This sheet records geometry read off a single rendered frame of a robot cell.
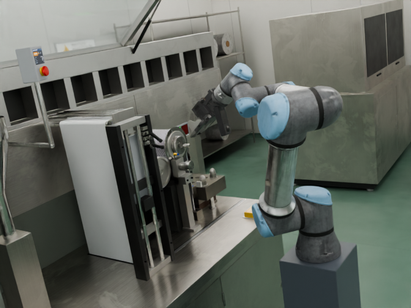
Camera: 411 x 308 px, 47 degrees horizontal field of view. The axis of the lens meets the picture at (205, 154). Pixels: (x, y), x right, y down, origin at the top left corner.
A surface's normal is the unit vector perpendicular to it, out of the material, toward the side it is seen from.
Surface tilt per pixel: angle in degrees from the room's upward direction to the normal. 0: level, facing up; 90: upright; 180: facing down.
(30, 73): 90
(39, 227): 90
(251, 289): 90
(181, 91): 90
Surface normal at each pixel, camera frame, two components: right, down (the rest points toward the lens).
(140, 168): 0.82, 0.04
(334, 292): -0.58, 0.29
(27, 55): -0.13, 0.28
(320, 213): 0.22, 0.22
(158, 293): -0.15, -0.95
